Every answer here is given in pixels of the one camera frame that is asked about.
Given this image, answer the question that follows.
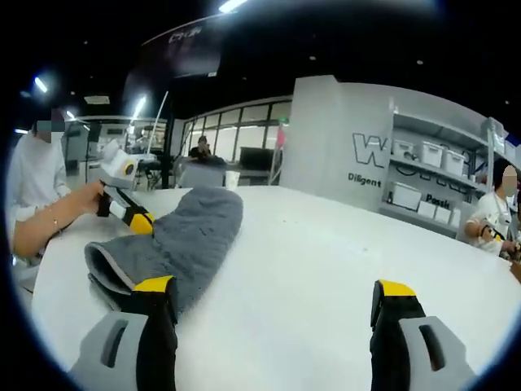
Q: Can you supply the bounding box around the grey fluffy towel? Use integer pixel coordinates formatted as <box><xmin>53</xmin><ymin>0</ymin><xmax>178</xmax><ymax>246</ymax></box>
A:
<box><xmin>84</xmin><ymin>185</ymin><xmax>245</xmax><ymax>314</ymax></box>

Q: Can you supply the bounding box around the person's left hand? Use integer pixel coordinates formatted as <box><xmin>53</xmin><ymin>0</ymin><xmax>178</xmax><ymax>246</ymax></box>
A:
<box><xmin>79</xmin><ymin>180</ymin><xmax>108</xmax><ymax>216</ymax></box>

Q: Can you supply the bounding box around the black pole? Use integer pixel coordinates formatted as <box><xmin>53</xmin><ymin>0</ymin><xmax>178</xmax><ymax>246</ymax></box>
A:
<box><xmin>160</xmin><ymin>77</ymin><xmax>174</xmax><ymax>191</ymax></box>

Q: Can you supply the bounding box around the white leaning board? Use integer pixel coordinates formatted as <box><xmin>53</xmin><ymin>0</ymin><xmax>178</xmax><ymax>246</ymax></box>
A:
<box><xmin>148</xmin><ymin>91</ymin><xmax>170</xmax><ymax>156</ymax></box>

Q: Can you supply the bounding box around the ceiling strip light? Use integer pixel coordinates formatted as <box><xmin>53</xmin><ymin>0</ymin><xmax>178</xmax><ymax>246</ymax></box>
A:
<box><xmin>130</xmin><ymin>95</ymin><xmax>147</xmax><ymax>121</ymax></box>

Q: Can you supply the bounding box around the grey office desk partition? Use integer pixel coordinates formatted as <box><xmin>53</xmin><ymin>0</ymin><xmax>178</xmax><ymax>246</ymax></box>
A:
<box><xmin>178</xmin><ymin>160</ymin><xmax>282</xmax><ymax>191</ymax></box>

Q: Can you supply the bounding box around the black monitor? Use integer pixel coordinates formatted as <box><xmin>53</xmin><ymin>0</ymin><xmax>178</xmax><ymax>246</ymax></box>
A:
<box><xmin>239</xmin><ymin>146</ymin><xmax>274</xmax><ymax>172</ymax></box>

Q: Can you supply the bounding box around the metal stepladder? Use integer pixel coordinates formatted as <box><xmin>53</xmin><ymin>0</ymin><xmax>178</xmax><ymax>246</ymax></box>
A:
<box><xmin>268</xmin><ymin>124</ymin><xmax>292</xmax><ymax>187</ymax></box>

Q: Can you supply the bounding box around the group of white storage bins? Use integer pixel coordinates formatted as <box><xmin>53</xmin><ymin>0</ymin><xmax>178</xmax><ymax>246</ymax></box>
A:
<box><xmin>392</xmin><ymin>138</ymin><xmax>467</xmax><ymax>225</ymax></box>

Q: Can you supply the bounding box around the white lettered display panel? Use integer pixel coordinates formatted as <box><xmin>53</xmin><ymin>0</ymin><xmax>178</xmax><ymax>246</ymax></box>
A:
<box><xmin>280</xmin><ymin>76</ymin><xmax>396</xmax><ymax>209</ymax></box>

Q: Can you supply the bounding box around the grey metal shelf rack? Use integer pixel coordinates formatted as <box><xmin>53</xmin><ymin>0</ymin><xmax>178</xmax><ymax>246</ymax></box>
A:
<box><xmin>380</xmin><ymin>97</ymin><xmax>496</xmax><ymax>241</ymax></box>
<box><xmin>484</xmin><ymin>116</ymin><xmax>518</xmax><ymax>188</ymax></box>

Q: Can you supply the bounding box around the black framed window wall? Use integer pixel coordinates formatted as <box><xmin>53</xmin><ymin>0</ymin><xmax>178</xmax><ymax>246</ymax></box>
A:
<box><xmin>182</xmin><ymin>96</ymin><xmax>294</xmax><ymax>164</ymax></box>

